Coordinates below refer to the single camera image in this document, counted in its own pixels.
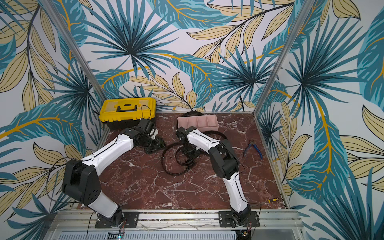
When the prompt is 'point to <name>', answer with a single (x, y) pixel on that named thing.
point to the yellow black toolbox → (117, 114)
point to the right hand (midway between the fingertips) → (188, 157)
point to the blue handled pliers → (252, 142)
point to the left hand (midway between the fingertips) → (163, 150)
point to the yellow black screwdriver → (273, 199)
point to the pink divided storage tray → (203, 123)
